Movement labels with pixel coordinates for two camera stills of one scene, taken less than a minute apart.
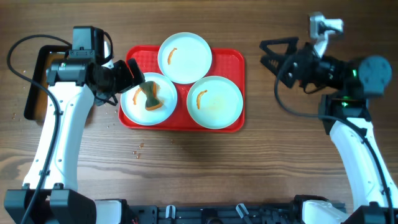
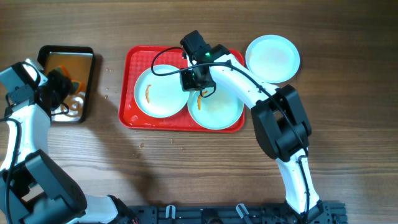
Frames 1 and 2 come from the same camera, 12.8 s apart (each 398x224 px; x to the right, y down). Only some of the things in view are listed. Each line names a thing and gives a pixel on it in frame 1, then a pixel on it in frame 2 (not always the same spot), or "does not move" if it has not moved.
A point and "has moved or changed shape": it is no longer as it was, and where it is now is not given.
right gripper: [307, 68] → [187, 84]
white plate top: [185, 58] has moved or changed shape
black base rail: [214, 214] does not move
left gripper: [126, 81] → [62, 84]
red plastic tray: [229, 63] does not move
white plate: [133, 102] → [274, 58]
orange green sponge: [151, 89] has moved or changed shape
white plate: [214, 102] does not move
